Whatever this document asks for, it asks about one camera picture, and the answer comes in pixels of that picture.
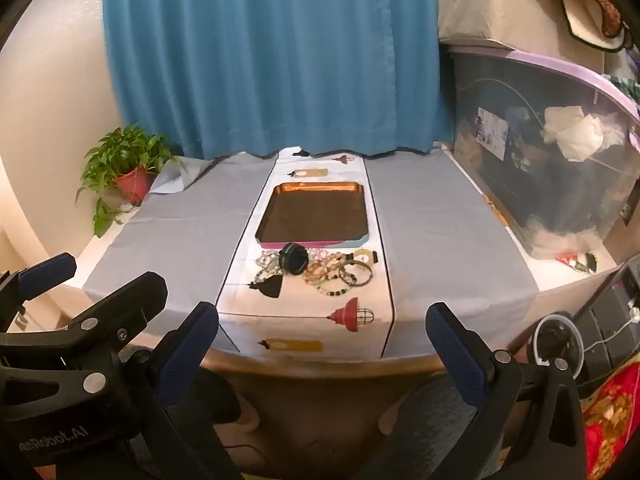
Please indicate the white crumpled cloth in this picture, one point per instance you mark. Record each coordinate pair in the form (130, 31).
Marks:
(580, 132)

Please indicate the copper tray with pink rim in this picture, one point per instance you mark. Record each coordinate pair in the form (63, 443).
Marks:
(310, 215)

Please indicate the small colourful wrapper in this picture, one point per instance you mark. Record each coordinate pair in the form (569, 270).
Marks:
(577, 263)

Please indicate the printed paper card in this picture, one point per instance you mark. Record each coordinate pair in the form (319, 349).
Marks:
(492, 132)

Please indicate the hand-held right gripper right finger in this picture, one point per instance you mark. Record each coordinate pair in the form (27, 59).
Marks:
(455, 360)

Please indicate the grey tablecloth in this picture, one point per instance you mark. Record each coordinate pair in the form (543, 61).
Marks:
(175, 240)

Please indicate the beige storage box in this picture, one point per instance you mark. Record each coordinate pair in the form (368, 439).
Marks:
(500, 5)

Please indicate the black band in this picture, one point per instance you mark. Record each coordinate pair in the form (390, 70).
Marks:
(292, 257)

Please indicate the white printed table runner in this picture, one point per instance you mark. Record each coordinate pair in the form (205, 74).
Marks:
(300, 320)

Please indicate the blue curtain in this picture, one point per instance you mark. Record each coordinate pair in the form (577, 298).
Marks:
(275, 60)

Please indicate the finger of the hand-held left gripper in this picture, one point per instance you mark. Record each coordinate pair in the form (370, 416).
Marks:
(47, 274)
(130, 305)

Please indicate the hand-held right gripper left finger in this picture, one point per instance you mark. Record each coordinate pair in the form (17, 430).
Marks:
(192, 350)

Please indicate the white rimmed round bin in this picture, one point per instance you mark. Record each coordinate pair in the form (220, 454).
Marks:
(557, 345)

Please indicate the embroidered dark trimmed cloth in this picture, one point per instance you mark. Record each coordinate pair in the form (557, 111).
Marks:
(607, 15)

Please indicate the clear storage box purple lid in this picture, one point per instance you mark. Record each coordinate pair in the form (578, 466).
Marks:
(550, 200)

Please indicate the potted green plant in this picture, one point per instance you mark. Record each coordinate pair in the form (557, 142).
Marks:
(125, 160)

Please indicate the red patterned blanket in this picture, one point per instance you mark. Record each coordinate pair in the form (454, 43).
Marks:
(612, 420)

